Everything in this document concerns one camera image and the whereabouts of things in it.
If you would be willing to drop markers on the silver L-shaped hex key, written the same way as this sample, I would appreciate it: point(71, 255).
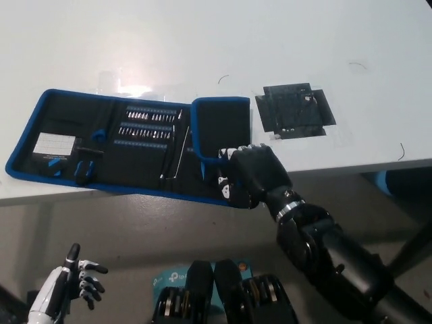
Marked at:
point(183, 152)

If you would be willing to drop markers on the blue cylindrical object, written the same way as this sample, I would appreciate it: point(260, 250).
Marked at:
point(383, 180)

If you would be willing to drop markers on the black flexible extension shaft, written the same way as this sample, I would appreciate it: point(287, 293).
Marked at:
point(167, 152)

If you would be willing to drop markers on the blue curved opening pick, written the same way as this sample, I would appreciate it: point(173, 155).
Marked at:
point(98, 135)

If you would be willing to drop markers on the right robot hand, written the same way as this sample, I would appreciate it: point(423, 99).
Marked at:
point(260, 172)

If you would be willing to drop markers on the blue-edged black fabric toolkit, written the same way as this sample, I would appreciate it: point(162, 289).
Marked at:
point(135, 168)

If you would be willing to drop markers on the teal tp-link box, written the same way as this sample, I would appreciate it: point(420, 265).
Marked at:
point(170, 278)

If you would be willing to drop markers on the black tweezers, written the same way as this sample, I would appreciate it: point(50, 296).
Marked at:
point(89, 150)

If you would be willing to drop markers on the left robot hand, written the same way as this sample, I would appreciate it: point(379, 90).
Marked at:
point(50, 293)

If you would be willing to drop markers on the blue triangular picks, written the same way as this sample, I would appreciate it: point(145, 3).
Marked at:
point(54, 165)

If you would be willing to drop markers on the black tape patch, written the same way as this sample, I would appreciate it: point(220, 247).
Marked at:
point(293, 111)

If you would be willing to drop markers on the blue and black clip tool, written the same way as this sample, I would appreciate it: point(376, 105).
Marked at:
point(84, 170)

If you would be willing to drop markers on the white grid magnetic pad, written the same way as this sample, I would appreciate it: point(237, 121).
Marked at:
point(54, 143)

